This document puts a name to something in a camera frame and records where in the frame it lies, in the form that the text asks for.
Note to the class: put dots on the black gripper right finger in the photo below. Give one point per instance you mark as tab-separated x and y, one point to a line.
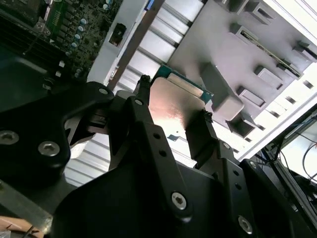
203	141

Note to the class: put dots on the CPU with silver top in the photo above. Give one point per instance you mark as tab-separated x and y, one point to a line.
171	104

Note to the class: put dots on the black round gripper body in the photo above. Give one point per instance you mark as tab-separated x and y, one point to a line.
119	210

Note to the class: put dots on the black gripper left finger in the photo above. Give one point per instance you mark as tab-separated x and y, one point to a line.
29	129

